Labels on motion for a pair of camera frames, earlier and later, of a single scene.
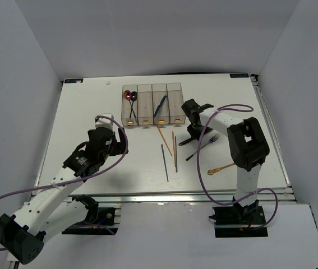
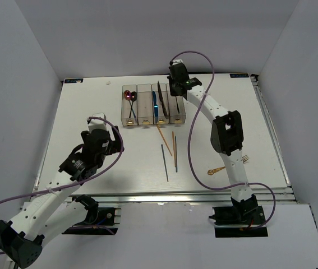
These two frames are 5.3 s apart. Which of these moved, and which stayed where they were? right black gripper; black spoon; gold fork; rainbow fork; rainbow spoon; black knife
Moved: rainbow fork; black knife; right black gripper
Stayed: black spoon; rainbow spoon; gold fork
